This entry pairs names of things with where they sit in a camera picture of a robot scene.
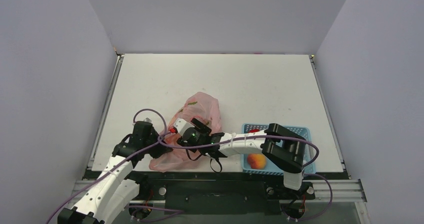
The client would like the pink plastic bag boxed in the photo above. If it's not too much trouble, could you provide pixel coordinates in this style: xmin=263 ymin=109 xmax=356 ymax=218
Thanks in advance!
xmin=148 ymin=91 xmax=223 ymax=173

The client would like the orange fake fruit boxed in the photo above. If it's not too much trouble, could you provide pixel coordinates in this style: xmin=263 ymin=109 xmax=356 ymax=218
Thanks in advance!
xmin=246 ymin=154 xmax=267 ymax=170

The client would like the red fake fruit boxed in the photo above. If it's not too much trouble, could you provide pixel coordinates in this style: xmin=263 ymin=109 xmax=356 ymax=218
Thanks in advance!
xmin=248 ymin=129 xmax=261 ymax=133

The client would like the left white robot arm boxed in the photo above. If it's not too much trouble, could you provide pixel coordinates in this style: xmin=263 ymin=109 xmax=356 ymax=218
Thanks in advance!
xmin=57 ymin=119 xmax=159 ymax=224

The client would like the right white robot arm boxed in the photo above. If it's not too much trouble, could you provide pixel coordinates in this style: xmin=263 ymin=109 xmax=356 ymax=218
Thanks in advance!
xmin=172 ymin=118 xmax=305 ymax=198

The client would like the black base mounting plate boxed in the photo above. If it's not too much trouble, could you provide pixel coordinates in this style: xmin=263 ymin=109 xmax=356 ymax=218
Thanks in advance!
xmin=124 ymin=171 xmax=334 ymax=215

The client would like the blue plastic basket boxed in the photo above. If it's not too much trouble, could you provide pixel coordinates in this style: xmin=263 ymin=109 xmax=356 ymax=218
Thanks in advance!
xmin=241 ymin=123 xmax=316 ymax=176

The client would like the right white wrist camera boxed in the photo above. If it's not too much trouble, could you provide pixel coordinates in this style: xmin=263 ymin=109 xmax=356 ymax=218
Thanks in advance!
xmin=168 ymin=118 xmax=194 ymax=136

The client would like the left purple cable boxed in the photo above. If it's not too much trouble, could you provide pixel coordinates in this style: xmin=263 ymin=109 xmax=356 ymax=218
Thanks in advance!
xmin=44 ymin=108 xmax=186 ymax=224

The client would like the purple cable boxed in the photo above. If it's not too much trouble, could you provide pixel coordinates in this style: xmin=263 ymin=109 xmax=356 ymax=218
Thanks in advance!
xmin=157 ymin=131 xmax=333 ymax=222
xmin=44 ymin=108 xmax=186 ymax=224

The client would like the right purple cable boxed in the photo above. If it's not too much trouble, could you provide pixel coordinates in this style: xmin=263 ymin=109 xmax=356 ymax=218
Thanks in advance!
xmin=157 ymin=131 xmax=333 ymax=222

